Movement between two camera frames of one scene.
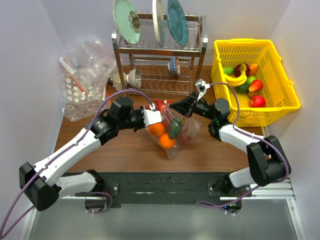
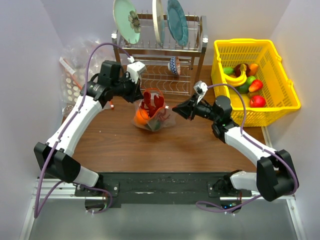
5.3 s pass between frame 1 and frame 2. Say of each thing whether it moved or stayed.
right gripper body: stayed
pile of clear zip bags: stayed
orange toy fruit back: stayed
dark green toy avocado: moved
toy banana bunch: stayed
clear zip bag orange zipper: moved
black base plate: stayed
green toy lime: stayed
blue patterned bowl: stayed
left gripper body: moved
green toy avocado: stayed
